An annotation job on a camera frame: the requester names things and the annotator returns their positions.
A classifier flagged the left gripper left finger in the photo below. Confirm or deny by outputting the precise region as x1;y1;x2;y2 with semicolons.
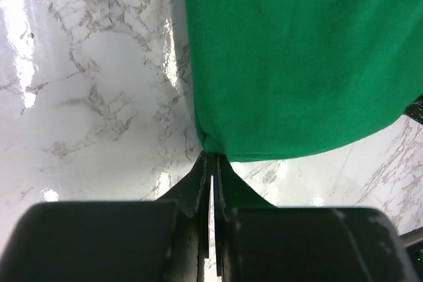
1;153;211;281

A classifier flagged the green t shirt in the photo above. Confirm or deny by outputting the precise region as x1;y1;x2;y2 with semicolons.
185;0;422;162

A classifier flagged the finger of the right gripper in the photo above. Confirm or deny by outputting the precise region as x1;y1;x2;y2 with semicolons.
404;96;423;124

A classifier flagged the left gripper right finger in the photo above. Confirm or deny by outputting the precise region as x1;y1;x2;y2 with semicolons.
213;155;416;281

